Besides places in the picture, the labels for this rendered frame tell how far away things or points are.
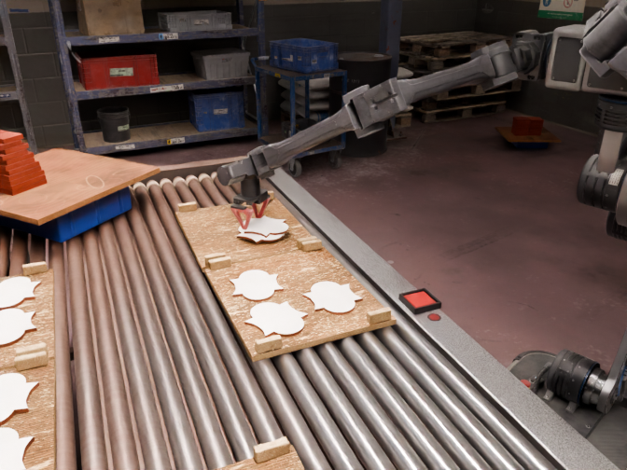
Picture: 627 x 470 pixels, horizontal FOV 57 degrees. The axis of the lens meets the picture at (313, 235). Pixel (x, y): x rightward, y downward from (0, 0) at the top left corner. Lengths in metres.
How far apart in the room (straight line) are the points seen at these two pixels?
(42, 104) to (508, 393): 5.55
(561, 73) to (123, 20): 4.47
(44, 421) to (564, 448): 0.92
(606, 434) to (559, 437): 1.11
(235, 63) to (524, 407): 5.03
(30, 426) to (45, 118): 5.24
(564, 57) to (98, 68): 4.46
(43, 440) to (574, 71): 1.46
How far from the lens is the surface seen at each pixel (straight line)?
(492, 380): 1.26
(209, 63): 5.76
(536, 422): 1.19
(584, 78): 1.67
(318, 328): 1.31
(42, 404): 1.23
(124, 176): 2.00
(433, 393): 1.20
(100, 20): 5.58
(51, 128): 6.30
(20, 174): 1.97
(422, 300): 1.44
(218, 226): 1.81
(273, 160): 1.57
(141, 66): 5.61
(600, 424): 2.30
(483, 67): 1.53
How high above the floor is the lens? 1.68
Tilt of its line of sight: 26 degrees down
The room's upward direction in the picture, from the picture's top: straight up
